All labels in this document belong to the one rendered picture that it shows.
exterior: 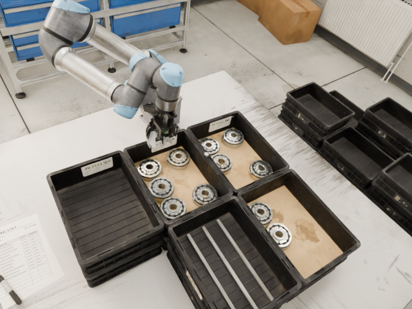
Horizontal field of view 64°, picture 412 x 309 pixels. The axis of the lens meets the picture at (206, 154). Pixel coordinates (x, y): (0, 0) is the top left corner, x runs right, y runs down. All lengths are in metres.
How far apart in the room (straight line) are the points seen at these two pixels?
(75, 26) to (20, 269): 0.91
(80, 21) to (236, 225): 0.96
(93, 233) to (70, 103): 1.91
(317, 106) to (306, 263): 1.48
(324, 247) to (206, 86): 1.20
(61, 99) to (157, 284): 2.14
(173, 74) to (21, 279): 0.92
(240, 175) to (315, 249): 0.43
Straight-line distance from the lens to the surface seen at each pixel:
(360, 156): 2.53
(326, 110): 2.57
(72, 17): 1.35
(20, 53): 3.04
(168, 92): 1.09
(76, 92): 3.18
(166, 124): 1.16
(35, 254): 1.46
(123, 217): 1.32
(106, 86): 1.19
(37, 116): 3.01
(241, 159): 1.53
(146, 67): 1.12
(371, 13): 4.15
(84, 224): 1.33
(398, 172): 2.41
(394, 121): 2.80
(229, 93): 2.08
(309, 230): 1.42
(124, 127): 1.80
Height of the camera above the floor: 1.97
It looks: 49 degrees down
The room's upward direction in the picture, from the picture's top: 11 degrees clockwise
